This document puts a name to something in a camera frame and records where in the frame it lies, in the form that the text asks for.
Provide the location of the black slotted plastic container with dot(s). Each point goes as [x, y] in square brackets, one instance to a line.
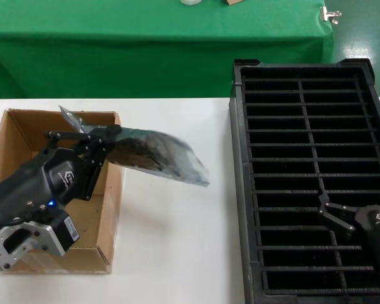
[272, 126]

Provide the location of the silver binder clip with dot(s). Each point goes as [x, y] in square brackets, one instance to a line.
[327, 14]

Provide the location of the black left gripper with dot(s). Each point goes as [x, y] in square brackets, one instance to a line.
[35, 183]

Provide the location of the grey antistatic plastic bag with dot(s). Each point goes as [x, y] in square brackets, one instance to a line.
[70, 117]

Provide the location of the large brown cardboard box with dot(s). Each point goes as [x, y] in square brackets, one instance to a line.
[19, 133]

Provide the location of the green tablecloth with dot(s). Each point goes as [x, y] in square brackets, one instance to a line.
[145, 47]

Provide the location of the flat open cardboard box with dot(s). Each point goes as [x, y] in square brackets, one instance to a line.
[232, 1]

